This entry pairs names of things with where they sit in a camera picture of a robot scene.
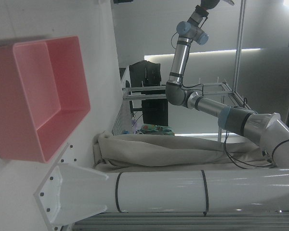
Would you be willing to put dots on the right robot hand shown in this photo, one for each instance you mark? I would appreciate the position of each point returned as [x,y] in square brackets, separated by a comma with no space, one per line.
[208,3]

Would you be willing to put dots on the colourful toy pile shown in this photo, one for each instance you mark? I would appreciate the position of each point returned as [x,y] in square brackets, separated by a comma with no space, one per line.
[156,130]

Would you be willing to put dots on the pink plastic basket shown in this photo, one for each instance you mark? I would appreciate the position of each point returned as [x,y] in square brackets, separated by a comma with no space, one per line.
[38,96]

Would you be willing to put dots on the black band on stand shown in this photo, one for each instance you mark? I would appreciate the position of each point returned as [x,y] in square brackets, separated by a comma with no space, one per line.
[206,192]

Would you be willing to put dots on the black chair back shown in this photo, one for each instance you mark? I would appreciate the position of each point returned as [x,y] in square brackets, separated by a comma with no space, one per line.
[144,73]

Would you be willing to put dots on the black cabinet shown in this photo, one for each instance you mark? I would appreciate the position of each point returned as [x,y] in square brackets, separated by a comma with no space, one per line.
[155,111]

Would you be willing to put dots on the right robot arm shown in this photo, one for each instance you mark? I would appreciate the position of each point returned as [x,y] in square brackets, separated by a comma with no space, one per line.
[180,55]

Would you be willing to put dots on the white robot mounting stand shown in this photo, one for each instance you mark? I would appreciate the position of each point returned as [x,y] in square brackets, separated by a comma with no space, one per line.
[159,190]

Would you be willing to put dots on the grey metal grating platform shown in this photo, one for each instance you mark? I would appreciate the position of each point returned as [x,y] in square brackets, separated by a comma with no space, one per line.
[183,222]

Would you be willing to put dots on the beige curtain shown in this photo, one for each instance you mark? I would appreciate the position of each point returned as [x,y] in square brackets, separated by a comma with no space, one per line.
[159,154]

